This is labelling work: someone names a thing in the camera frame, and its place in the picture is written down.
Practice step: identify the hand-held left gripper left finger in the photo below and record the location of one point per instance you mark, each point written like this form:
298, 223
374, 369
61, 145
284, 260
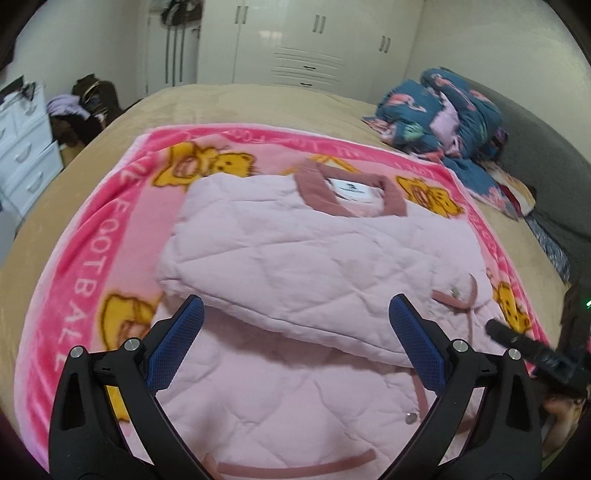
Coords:
178, 344

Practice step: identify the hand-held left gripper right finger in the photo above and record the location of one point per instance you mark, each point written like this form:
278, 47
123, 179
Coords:
415, 344

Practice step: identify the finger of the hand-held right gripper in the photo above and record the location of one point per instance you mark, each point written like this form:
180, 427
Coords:
526, 344

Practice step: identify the pink quilted jacket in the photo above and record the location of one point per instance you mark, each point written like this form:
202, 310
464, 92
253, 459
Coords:
295, 258

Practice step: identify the purple clothes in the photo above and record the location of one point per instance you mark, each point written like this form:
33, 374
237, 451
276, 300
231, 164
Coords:
64, 105

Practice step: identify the blue patterned cloth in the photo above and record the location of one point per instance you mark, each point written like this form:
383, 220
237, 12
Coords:
549, 244

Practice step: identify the pink bear printed blanket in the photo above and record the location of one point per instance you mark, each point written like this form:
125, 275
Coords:
78, 258

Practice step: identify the orange floral cloth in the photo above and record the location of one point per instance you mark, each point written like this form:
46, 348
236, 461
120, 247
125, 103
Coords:
515, 191

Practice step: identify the grey padded headboard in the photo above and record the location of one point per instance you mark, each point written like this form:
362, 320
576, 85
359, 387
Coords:
549, 157

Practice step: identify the blue flamingo print quilt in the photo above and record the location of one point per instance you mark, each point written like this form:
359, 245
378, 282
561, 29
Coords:
466, 115

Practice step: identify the white drawer chest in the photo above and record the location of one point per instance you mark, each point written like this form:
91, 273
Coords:
25, 152

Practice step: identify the bed with beige sheet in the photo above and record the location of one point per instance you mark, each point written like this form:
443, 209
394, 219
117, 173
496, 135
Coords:
258, 101

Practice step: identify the dark brown bag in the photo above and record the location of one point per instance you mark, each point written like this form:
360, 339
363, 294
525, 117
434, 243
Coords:
99, 99

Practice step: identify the white wardrobe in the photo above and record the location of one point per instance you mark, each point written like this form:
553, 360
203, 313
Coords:
304, 41

